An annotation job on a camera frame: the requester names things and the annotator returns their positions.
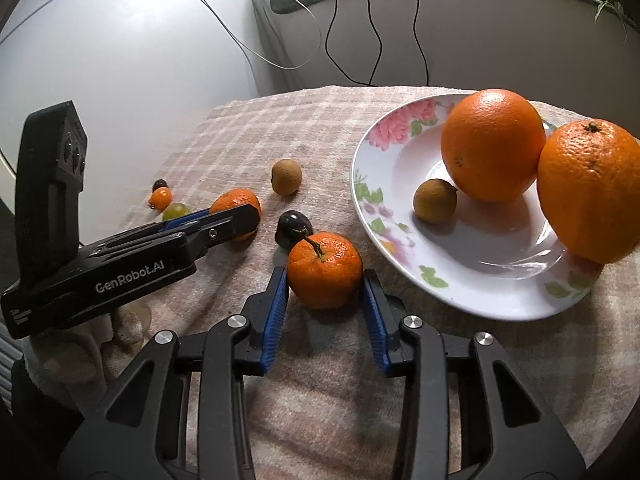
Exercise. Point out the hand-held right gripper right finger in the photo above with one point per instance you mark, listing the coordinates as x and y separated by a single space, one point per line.
377 320

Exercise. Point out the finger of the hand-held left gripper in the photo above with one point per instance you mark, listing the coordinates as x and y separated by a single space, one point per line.
194 217
227 227

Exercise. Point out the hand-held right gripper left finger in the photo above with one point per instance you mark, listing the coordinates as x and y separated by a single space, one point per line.
275 320

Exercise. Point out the stemless mandarin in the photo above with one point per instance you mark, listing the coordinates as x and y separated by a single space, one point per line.
232 201

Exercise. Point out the mandarin with stem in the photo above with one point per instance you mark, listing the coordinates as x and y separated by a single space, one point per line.
325 275

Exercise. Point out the brown longan fruit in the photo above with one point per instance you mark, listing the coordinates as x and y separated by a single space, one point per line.
435 201

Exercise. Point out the floral white plate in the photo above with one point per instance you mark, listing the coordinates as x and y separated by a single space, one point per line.
500 245

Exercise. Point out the large smooth orange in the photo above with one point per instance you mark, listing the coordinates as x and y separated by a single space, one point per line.
492 145

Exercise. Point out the large orange with stem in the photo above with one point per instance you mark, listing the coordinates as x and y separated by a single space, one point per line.
590 195

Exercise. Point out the person's left hand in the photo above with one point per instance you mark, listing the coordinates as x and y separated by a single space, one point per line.
70 360

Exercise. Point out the green grape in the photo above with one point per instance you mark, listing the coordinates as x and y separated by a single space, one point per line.
176 211

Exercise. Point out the small orange kumquat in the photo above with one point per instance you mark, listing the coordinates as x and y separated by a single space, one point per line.
161 199

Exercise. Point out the dark plum, left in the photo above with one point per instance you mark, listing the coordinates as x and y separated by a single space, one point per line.
160 184

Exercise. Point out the dark plum, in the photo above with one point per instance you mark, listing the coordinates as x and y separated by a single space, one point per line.
160 184
290 225

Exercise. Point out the dark plum, right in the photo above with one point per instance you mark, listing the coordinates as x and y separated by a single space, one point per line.
290 225

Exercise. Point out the green kiwi fruit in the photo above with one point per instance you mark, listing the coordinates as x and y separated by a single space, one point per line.
286 176

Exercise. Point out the checked beige blanket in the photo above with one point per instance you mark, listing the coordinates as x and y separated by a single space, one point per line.
325 405

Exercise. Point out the white ribbed panel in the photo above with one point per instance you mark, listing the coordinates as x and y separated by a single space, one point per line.
6 370

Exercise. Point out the white cabinet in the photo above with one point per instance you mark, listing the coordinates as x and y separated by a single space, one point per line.
125 60

